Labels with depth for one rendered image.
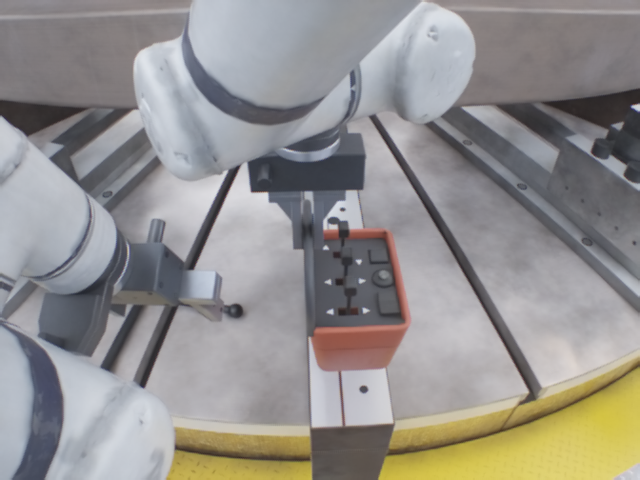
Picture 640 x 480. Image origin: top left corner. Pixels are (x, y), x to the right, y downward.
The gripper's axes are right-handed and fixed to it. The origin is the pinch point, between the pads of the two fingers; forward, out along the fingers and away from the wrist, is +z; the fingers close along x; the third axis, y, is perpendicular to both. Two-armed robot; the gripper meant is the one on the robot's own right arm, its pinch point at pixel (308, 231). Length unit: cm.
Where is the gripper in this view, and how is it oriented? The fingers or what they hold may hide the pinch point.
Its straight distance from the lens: 61.4
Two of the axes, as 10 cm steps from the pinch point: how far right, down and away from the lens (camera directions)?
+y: 0.4, 6.8, -7.3
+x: 10.0, -0.3, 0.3
